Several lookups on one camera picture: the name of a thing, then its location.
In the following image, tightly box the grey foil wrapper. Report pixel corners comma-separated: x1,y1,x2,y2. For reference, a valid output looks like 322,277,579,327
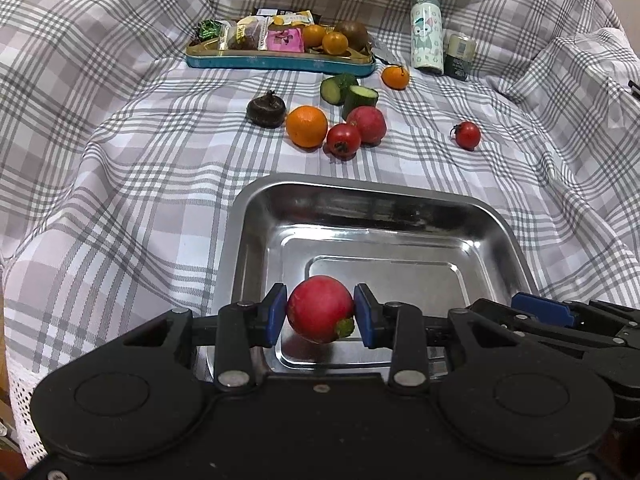
370,35,396,65

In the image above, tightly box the red radish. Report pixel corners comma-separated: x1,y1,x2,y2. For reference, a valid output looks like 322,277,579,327
346,105,387,146
286,275,356,345

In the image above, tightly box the small tangerine with stem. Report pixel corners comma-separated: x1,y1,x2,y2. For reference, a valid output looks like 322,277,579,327
381,65,411,91

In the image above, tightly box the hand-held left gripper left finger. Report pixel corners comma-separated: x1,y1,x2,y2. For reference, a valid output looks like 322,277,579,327
122,283,289,395

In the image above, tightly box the clear wrapped brown cake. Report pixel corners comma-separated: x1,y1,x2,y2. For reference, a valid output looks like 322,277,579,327
227,16,266,52

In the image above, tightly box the small red tomato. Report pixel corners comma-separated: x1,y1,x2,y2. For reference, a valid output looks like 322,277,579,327
450,121,482,151

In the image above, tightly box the teal tin tray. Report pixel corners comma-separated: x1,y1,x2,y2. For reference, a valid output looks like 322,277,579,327
185,42,377,79

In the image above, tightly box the yellow snack packet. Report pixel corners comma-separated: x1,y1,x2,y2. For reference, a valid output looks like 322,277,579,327
272,11,314,28

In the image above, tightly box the cucumber piece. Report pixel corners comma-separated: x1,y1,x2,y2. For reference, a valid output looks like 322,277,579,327
342,85,379,121
320,74,359,106

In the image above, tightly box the black object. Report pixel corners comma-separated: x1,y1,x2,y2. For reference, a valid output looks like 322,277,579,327
607,77,640,101

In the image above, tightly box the dark green can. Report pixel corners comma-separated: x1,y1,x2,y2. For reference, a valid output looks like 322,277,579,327
444,34,476,81

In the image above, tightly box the pink snack packet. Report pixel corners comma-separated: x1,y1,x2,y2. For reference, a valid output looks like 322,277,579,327
265,27,305,53

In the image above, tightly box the brown round fruit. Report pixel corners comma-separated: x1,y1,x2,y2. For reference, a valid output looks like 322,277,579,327
334,20,371,53

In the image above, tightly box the small orange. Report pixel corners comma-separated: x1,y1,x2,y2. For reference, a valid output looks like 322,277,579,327
302,24,327,50
321,31,349,56

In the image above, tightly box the cartoon print bottle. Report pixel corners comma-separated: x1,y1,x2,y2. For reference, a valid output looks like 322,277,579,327
411,0,446,75

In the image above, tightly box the large orange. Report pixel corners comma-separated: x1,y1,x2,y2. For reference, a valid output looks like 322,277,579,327
285,105,329,149

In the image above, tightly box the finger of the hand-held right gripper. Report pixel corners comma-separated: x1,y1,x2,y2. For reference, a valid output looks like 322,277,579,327
512,292,640,346
469,298,621,366

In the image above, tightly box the grey plaid blanket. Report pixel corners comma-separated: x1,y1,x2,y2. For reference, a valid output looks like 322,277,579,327
0,0,640,466

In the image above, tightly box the green foil candy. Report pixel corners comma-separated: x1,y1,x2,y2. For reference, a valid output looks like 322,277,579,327
198,19,224,43

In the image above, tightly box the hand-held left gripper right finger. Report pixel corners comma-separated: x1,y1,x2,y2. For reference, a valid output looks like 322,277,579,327
352,283,508,395

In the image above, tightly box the stainless steel tray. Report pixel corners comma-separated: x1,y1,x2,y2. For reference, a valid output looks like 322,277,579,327
212,172,541,377

